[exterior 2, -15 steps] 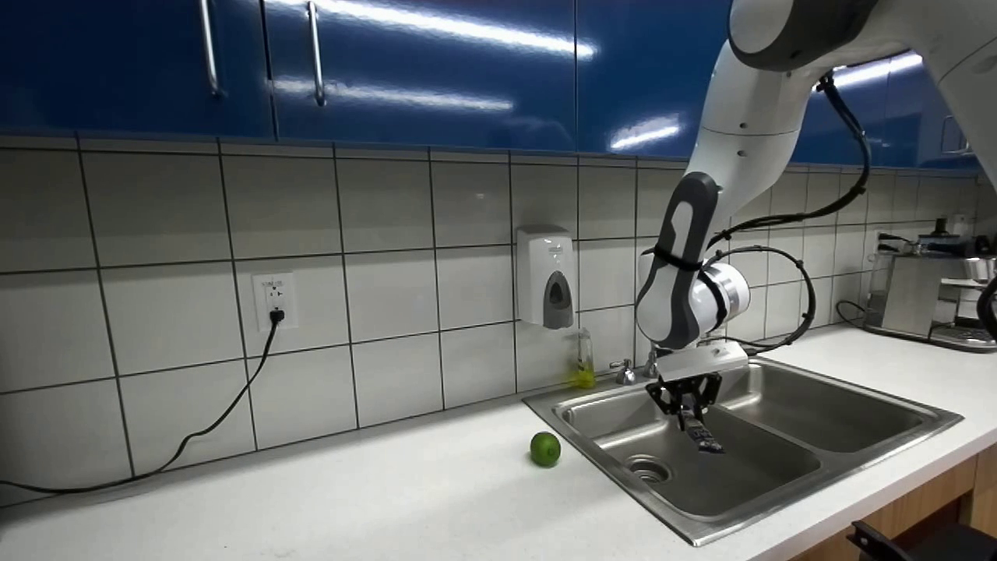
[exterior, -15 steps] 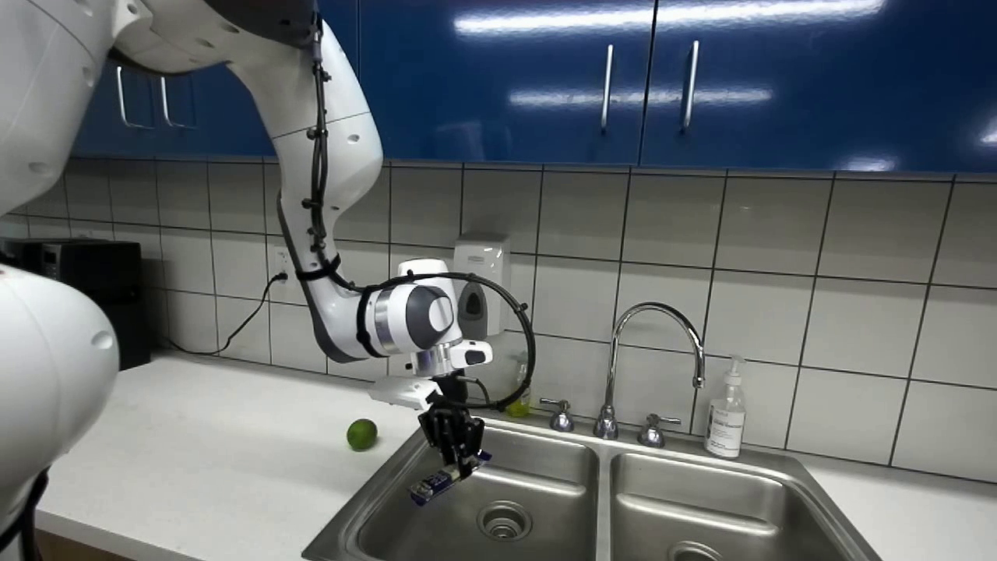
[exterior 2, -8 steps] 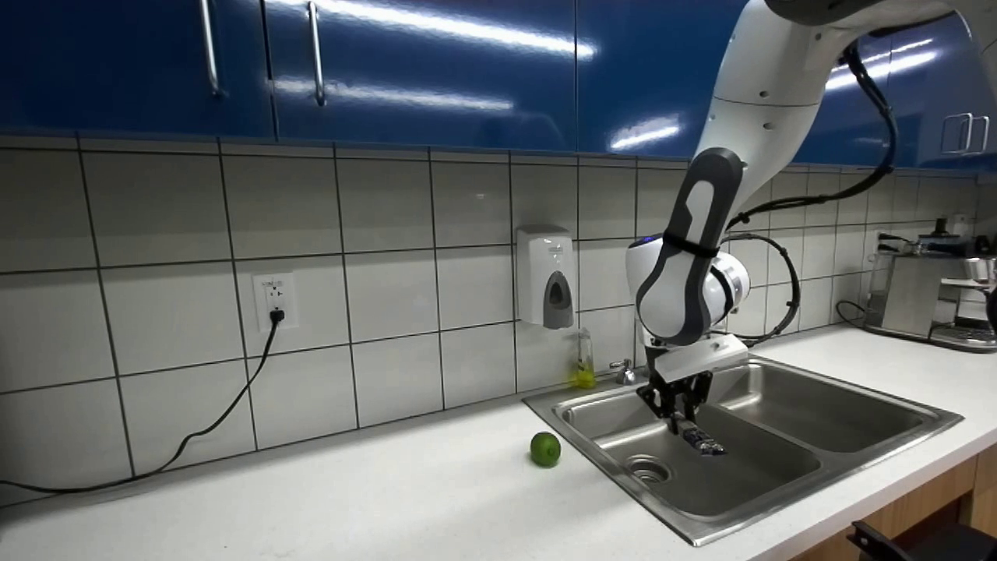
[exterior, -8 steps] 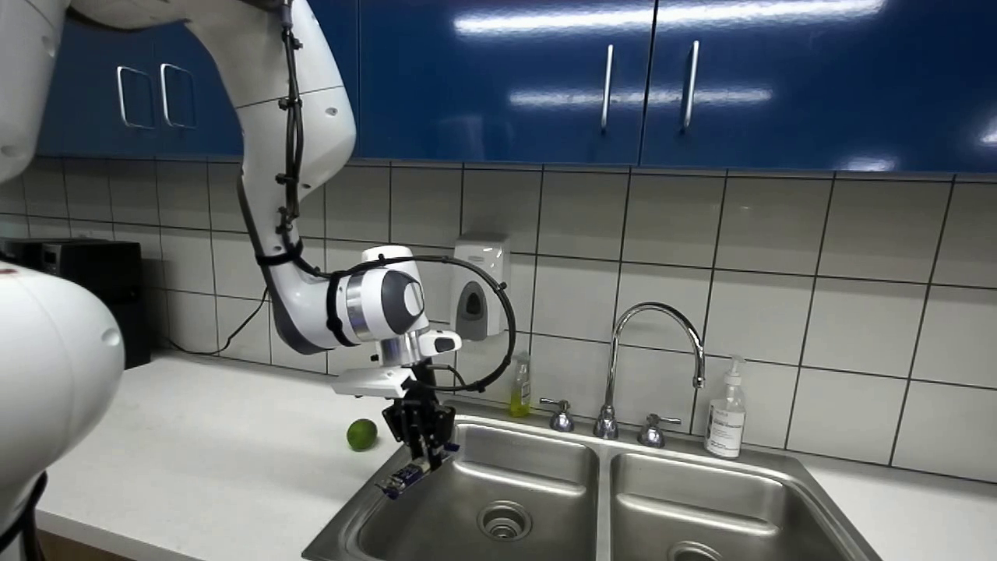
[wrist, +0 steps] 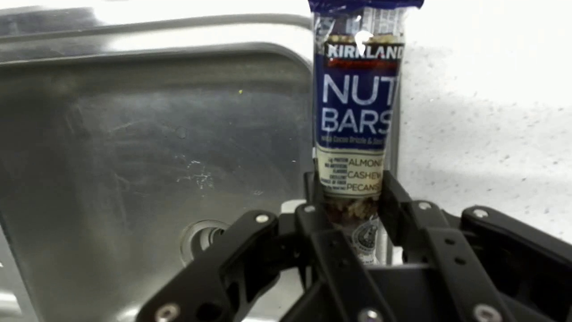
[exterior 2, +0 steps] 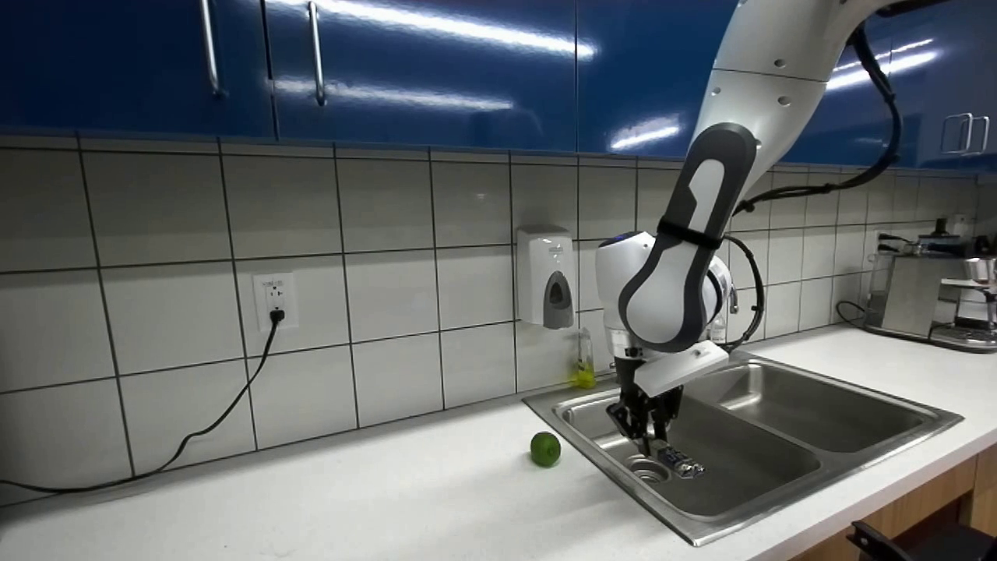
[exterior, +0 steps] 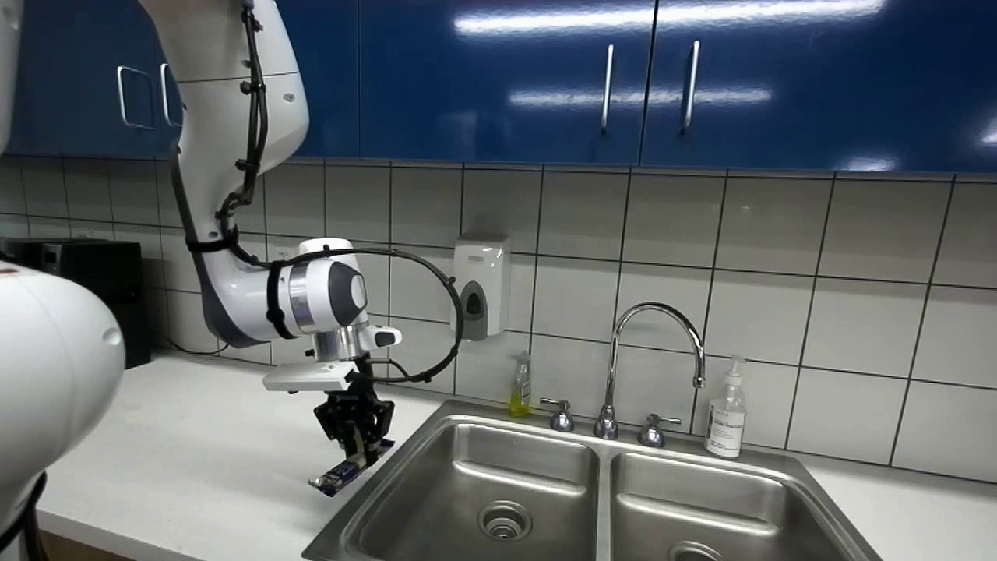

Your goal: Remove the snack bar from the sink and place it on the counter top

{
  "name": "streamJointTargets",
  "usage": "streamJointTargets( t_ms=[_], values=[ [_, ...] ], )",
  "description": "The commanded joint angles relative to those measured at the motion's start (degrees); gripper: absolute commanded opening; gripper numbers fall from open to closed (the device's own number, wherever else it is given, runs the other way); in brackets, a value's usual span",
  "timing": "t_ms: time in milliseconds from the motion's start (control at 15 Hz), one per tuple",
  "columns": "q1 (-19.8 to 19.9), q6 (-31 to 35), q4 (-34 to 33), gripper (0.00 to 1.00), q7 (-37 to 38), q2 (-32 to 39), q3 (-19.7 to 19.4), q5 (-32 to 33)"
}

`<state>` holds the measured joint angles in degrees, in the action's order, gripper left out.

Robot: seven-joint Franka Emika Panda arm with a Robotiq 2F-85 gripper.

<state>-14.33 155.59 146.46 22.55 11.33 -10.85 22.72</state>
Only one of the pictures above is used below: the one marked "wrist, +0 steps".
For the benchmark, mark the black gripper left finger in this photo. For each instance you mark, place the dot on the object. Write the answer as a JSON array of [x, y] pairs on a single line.
[[334, 269]]

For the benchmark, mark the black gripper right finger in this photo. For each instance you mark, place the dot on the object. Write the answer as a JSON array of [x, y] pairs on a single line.
[[453, 262]]

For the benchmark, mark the blue nut snack bar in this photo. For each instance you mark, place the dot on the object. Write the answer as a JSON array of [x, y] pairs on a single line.
[[357, 108]]

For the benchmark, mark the stainless steel double sink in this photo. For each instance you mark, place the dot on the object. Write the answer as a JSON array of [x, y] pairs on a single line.
[[150, 149]]

